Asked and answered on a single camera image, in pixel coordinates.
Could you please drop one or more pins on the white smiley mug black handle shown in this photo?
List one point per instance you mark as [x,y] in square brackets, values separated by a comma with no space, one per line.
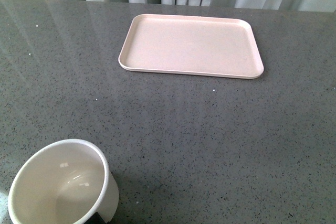
[68,181]

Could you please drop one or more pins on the pink rectangular tray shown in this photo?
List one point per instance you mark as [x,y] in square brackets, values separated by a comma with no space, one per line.
[196,45]

